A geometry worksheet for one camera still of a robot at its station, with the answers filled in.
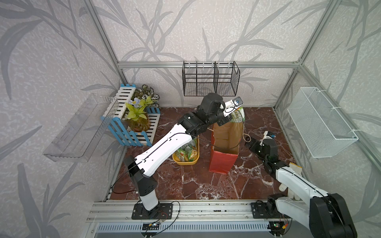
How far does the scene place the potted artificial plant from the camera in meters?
0.85

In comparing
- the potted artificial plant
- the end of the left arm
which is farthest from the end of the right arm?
the potted artificial plant

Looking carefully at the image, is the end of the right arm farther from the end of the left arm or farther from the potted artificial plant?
the potted artificial plant
